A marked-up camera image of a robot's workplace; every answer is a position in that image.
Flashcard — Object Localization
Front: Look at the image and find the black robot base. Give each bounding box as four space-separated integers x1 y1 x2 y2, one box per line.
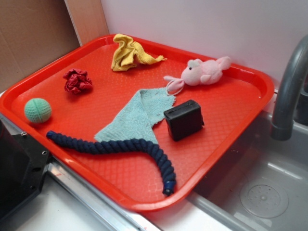
0 123 51 222

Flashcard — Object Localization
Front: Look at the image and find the black box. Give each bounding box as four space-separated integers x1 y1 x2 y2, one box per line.
164 100 205 141

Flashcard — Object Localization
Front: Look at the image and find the red plastic tray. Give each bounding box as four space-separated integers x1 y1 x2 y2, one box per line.
0 35 274 212

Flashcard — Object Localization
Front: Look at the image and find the light blue towel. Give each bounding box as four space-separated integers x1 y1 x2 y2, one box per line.
94 88 176 144

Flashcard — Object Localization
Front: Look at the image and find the yellow cloth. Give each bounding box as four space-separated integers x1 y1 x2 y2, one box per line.
111 34 166 72

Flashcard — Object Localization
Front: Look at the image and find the pink plush toy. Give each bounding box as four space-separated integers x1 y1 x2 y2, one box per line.
164 56 231 95

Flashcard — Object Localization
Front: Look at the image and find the crumpled red cloth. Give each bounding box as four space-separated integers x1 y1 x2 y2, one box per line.
63 68 93 94

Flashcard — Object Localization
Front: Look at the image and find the green ball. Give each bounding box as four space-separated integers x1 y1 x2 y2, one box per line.
24 98 52 124

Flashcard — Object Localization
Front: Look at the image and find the grey sink basin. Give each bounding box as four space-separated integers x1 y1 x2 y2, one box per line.
188 113 308 231

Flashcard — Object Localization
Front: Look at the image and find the brown cardboard panel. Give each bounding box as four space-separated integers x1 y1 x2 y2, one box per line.
0 0 109 91

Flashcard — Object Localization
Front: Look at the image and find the grey faucet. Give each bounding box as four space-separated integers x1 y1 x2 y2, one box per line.
270 36 308 141

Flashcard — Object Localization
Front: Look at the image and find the dark blue rope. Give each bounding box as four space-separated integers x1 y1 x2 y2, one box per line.
46 130 177 196

